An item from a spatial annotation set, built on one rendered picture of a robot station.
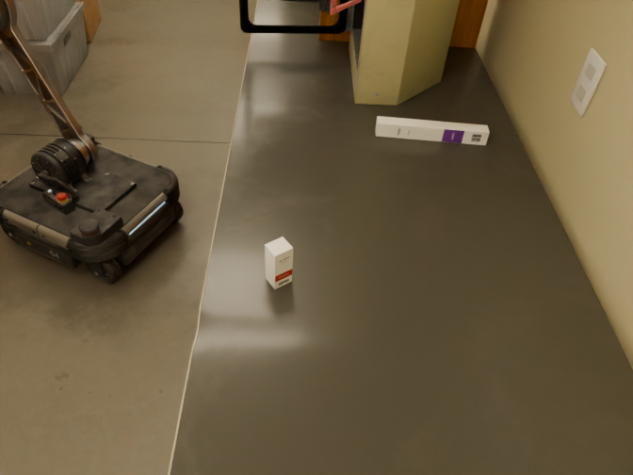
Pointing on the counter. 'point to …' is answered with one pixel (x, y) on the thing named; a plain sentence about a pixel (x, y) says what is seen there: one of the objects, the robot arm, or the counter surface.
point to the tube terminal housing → (401, 49)
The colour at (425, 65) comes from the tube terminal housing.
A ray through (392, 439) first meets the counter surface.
